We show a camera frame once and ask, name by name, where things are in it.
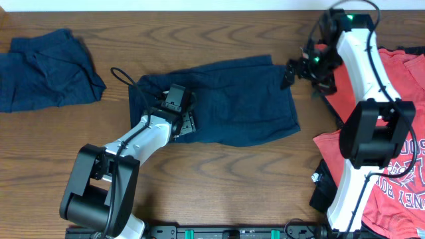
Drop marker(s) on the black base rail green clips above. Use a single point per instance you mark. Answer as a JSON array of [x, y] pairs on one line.
[[198, 232]]

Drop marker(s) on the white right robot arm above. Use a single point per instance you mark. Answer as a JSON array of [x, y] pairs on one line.
[[376, 129]]

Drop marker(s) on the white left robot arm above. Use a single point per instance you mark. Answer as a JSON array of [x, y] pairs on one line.
[[100, 191]]

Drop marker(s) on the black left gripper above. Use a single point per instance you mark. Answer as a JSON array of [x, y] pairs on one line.
[[189, 123]]

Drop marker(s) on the folded navy cloth left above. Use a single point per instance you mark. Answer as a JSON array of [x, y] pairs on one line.
[[53, 70]]

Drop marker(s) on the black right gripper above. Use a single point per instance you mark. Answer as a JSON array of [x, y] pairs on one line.
[[303, 64]]

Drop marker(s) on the black garment under pile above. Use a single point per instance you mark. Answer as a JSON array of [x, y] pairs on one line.
[[325, 188]]

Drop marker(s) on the navy blue shorts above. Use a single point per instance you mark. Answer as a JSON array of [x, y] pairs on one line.
[[239, 102]]

